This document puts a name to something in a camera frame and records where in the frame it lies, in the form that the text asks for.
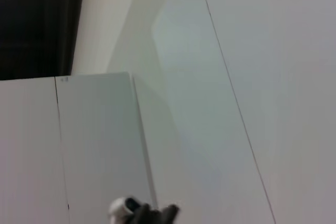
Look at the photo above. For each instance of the black background panel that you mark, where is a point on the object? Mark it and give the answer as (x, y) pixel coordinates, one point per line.
(34, 24)

